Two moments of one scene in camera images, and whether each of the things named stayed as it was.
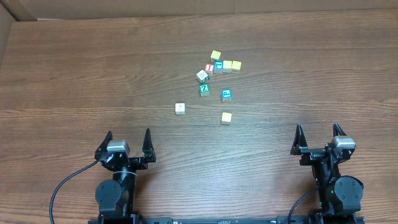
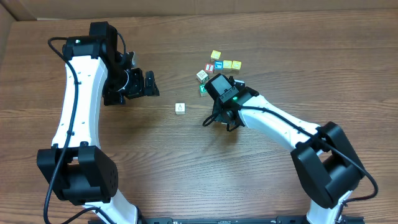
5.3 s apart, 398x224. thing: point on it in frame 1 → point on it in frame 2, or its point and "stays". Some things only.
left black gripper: [128, 160] → [144, 84]
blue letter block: [218, 66] stays
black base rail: [278, 219] stays
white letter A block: [180, 108] stays
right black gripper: [319, 152] → [230, 123]
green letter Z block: [204, 89] stays
